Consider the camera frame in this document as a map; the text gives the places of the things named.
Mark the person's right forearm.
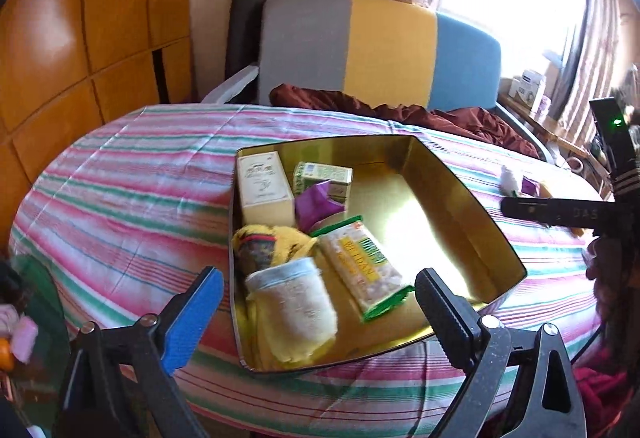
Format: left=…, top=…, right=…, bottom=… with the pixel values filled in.
left=596, top=241, right=640, bottom=369

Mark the green glass table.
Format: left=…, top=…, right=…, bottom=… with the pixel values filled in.
left=0, top=258, right=71, bottom=438

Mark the cream carton box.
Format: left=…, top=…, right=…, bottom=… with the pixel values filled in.
left=236, top=151, right=296, bottom=226

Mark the white plastic-wrapped bundle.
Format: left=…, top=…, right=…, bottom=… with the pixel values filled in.
left=500, top=165, right=523, bottom=196

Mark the cluttered wooden side table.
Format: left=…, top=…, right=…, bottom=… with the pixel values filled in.
left=497, top=68, right=606, bottom=199

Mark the wooden wardrobe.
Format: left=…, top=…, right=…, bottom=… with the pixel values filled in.
left=0, top=0, right=196, bottom=244

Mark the dark red cloth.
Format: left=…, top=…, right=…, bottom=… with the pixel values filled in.
left=270, top=83, right=541, bottom=159

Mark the person's red garment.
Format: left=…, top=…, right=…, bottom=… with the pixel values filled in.
left=572, top=358, right=640, bottom=424

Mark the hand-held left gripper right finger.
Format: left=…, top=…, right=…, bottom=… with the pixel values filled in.
left=415, top=268, right=588, bottom=438

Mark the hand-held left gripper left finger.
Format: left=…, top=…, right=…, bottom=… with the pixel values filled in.
left=60, top=267, right=224, bottom=438

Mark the green-edged snack packet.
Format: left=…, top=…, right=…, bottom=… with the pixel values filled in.
left=310, top=215, right=413, bottom=323

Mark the black rolled mat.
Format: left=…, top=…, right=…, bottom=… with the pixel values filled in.
left=225, top=0, right=271, bottom=79

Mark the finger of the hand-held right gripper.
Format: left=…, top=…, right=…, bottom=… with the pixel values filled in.
left=500, top=197, right=567, bottom=225

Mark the white appliance box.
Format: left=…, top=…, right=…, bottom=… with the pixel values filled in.
left=509, top=70, right=547, bottom=108

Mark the yellow plush toy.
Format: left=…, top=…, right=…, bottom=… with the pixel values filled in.
left=232, top=224, right=318, bottom=276

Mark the green carton box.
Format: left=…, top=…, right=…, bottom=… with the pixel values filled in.
left=292, top=161, right=353, bottom=211

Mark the pink soft item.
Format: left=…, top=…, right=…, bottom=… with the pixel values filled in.
left=11, top=317, right=41, bottom=363

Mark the striped tablecloth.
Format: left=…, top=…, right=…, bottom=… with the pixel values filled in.
left=7, top=103, right=608, bottom=436

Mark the person's right hand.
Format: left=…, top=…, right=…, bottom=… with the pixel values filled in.
left=586, top=238, right=608, bottom=281

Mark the grey yellow blue chair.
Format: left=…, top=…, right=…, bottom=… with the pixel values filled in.
left=200, top=0, right=556, bottom=164

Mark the white fluffy sock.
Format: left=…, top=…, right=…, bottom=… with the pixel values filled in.
left=245, top=257, right=338, bottom=364

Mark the gold-lined gift box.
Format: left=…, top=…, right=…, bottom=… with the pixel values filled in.
left=227, top=135, right=528, bottom=375

